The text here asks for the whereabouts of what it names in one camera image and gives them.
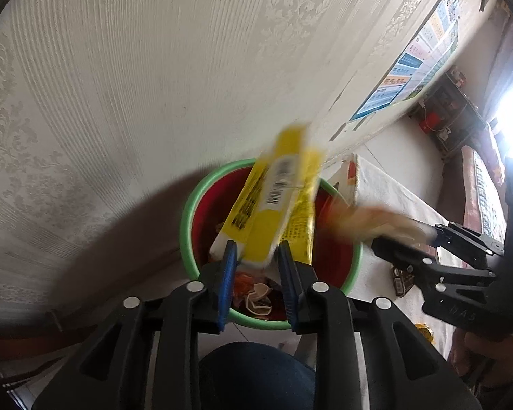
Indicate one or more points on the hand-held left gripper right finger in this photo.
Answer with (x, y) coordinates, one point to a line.
(287, 282)

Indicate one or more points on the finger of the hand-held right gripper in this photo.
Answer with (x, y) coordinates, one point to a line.
(466, 243)
(423, 269)

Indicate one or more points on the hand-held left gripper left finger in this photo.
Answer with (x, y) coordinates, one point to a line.
(227, 282)

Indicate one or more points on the red bucket with green rim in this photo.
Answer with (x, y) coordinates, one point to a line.
(337, 260)

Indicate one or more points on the pale yellow snack packet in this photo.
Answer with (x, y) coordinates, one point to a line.
(269, 213)

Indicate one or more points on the orange snack wrapper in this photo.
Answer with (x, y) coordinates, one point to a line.
(367, 222)

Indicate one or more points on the person's right hand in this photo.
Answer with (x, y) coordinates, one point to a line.
(489, 352)

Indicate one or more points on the crumpled orange wrapper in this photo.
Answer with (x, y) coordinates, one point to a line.
(243, 286)

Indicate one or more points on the crumpled brown snack wrapper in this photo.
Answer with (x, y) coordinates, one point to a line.
(402, 284)

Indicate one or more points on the crumpled white paper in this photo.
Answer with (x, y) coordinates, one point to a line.
(258, 299)

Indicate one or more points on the pink bed sheet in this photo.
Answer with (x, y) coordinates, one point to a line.
(469, 188)

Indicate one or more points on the small yellow wrapper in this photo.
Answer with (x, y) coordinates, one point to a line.
(424, 332)

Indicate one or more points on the white table cloth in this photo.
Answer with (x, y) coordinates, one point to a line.
(393, 196)

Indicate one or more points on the person's jeans leg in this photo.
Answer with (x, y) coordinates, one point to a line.
(256, 376)

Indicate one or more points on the orange patterned cloth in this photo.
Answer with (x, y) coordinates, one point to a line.
(349, 179)

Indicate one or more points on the red box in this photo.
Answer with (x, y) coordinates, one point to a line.
(431, 123)

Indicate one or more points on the dark wooden cabinet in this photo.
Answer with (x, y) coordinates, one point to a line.
(451, 111)

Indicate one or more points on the window curtain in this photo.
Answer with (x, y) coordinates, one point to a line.
(502, 64)

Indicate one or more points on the colourful striped wall poster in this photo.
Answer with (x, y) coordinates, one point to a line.
(389, 89)

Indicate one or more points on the white grid wall poster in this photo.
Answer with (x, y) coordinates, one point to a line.
(436, 38)

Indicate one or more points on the blue bordered wall poster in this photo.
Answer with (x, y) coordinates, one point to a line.
(451, 8)

